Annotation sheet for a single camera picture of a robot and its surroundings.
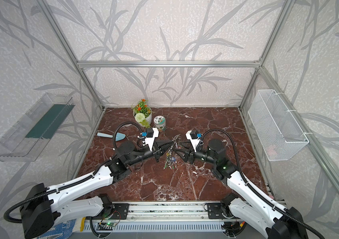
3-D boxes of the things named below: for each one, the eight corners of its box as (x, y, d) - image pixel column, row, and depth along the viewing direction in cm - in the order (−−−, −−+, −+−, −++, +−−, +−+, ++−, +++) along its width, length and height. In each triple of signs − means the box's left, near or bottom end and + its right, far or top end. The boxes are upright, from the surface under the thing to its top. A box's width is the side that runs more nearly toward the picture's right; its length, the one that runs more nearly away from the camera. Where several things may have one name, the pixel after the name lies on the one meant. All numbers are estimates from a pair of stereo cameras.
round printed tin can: (154, 131, 108) (153, 124, 101) (155, 122, 113) (154, 115, 106) (165, 131, 108) (164, 124, 101) (166, 122, 113) (165, 115, 106)
